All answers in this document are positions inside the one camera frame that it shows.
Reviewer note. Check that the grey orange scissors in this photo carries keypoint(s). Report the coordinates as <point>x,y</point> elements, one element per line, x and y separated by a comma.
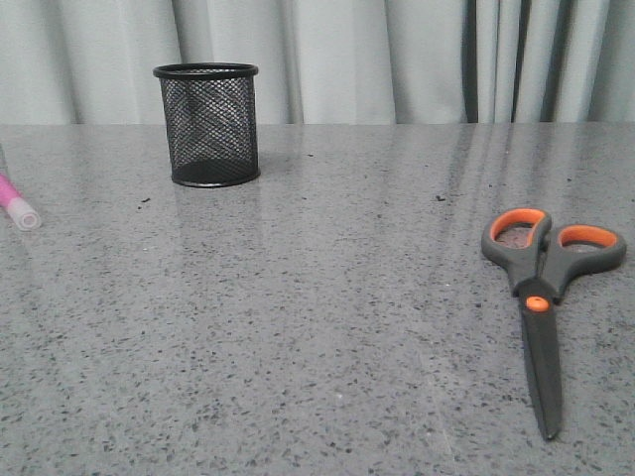
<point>540,262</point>

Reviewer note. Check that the pink pen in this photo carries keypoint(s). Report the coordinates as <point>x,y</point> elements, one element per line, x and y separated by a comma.
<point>22,213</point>

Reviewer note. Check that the black mesh pen holder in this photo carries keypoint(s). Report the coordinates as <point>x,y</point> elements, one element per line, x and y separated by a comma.
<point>210,117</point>

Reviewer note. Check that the grey curtain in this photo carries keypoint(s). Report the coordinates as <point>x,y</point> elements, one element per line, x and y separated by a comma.
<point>323,62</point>

